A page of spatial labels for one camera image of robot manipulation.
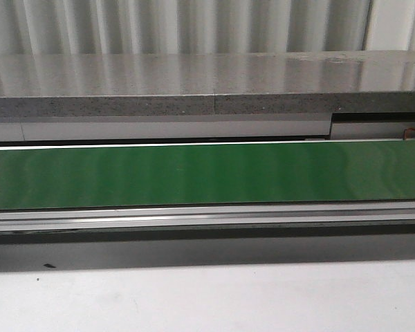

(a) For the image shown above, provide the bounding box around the grey granite counter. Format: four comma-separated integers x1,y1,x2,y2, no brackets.
0,51,415,118

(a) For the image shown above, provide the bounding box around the green conveyor belt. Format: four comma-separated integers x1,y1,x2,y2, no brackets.
0,140,415,210

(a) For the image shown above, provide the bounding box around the white pleated curtain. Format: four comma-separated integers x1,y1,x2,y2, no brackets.
0,1,415,55

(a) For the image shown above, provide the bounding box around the aluminium conveyor frame rail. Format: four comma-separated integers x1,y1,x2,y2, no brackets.
0,201,415,232

